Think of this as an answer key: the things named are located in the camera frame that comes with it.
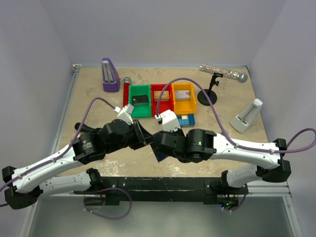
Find black credit card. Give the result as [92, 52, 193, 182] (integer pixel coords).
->
[132, 95, 149, 107]

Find yellow plastic bin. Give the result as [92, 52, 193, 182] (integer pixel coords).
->
[171, 83, 197, 115]

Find gold credit card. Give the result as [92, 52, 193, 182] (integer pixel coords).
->
[153, 90, 170, 102]

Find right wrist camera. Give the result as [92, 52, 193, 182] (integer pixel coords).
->
[155, 110, 181, 132]

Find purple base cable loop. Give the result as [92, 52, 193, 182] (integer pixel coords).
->
[83, 186, 134, 220]

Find white metronome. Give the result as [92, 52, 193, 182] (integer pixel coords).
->
[230, 98, 263, 134]

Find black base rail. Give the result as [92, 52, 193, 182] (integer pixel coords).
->
[96, 176, 237, 206]

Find glitter silver microphone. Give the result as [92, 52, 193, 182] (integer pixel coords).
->
[199, 63, 248, 83]

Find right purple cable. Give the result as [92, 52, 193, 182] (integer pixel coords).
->
[155, 78, 316, 153]

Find silver credit card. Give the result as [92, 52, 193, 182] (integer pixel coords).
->
[174, 90, 191, 101]

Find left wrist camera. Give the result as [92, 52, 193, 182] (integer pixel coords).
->
[114, 104, 134, 125]

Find purple metronome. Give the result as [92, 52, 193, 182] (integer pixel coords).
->
[101, 58, 120, 93]

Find green plastic bin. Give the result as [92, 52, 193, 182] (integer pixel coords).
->
[129, 84, 152, 118]

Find black microphone stand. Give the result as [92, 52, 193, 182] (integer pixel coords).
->
[197, 73, 223, 106]

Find navy blue card holder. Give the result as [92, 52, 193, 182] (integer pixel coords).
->
[151, 146, 168, 162]

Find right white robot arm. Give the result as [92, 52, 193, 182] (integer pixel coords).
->
[151, 129, 291, 194]

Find black microphone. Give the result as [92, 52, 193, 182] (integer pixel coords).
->
[75, 122, 101, 133]

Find blue grey lego block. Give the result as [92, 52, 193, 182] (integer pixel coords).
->
[177, 114, 196, 127]

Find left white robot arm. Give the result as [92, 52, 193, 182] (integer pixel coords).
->
[1, 119, 154, 209]

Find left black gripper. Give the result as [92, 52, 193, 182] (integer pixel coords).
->
[107, 119, 154, 154]

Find red plastic bin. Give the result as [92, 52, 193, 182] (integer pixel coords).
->
[150, 84, 174, 117]

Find red microphone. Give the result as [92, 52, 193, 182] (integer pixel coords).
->
[123, 77, 132, 106]

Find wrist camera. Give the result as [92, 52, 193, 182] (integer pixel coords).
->
[155, 110, 181, 132]
[114, 104, 134, 125]

